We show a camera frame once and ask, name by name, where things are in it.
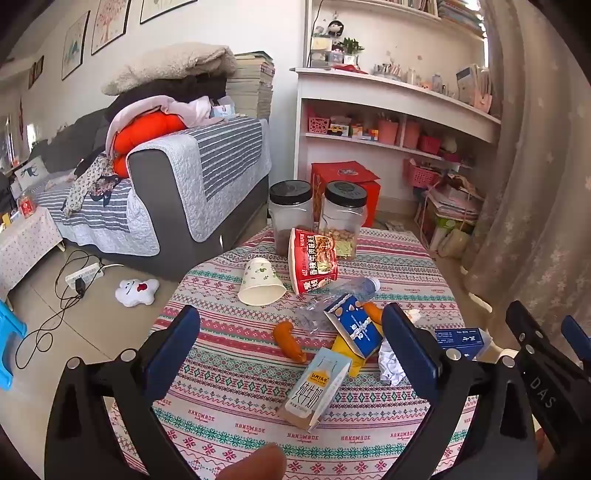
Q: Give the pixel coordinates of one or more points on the blue and white carton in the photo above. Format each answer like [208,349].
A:
[358,327]

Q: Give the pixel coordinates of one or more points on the side table with floral cloth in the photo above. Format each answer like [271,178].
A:
[25,244]

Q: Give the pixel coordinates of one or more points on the striped quilted sofa cover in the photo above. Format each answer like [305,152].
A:
[231,147]

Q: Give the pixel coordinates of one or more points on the dark folded cloth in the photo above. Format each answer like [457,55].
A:
[184,90]

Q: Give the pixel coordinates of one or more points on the white power strip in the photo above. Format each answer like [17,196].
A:
[85,274]

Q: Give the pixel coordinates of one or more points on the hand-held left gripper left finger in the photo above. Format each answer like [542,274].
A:
[174,344]

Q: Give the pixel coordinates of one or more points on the beige milk carton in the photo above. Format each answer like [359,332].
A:
[316,387]

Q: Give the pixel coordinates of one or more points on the framed picture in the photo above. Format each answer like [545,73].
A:
[161,9]
[111,25]
[75,46]

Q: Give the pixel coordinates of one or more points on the floral cloth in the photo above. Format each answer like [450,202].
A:
[90,182]

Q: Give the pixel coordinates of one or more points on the white bag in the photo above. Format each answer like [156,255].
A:
[455,242]

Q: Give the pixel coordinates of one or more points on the orange cushion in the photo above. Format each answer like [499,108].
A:
[147,131]

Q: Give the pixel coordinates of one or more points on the grey floral curtain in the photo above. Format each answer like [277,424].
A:
[540,161]

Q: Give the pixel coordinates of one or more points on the short orange peel piece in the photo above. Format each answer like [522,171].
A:
[374,313]

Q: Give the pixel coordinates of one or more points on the clear plastic bottle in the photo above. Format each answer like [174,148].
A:
[344,290]

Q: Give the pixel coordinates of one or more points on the stack of books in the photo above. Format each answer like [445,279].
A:
[251,87]

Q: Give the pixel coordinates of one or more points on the yellow snack packet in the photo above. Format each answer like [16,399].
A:
[344,349]

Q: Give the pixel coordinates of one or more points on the pink plastic basket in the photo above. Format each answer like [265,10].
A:
[422,174]

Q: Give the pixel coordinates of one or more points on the blue plastic stool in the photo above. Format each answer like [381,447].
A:
[9,341]

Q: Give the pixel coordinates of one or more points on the red instant noodle cup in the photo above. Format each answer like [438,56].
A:
[314,263]

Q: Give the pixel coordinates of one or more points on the long orange peel piece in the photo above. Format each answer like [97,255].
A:
[287,339]

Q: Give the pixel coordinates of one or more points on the plastic jar with dark snacks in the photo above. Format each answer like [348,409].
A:
[288,217]

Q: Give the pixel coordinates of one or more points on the crumpled white paper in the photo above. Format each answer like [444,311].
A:
[391,367]

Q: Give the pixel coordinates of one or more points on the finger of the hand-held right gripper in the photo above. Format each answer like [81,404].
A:
[524,323]
[575,334]

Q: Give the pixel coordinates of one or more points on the plastic jar with nuts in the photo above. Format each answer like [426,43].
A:
[344,221]

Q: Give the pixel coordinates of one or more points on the pink clothing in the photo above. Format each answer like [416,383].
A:
[184,108]

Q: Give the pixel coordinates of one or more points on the beige fleece blanket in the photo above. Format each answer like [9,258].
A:
[175,64]

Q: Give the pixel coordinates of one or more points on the white shelf unit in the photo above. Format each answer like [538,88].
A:
[397,90]

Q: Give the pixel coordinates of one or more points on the small blue box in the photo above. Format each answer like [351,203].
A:
[461,342]

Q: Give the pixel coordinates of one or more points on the red cardboard box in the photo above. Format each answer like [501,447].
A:
[346,173]

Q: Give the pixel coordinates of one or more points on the white plush toy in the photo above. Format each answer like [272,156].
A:
[136,291]

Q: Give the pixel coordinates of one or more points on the potted plant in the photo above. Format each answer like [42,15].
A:
[350,48]

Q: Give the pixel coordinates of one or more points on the grey sofa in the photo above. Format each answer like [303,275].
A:
[175,207]

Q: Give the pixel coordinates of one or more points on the pile of papers and bags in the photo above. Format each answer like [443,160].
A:
[450,205]

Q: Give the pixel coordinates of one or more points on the patterned tablecloth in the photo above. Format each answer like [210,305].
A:
[231,415]

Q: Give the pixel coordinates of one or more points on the white paper cup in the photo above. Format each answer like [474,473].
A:
[261,284]

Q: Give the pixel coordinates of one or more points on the white tissue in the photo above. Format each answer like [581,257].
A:
[414,316]

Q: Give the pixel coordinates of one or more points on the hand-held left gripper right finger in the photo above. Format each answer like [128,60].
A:
[413,353]

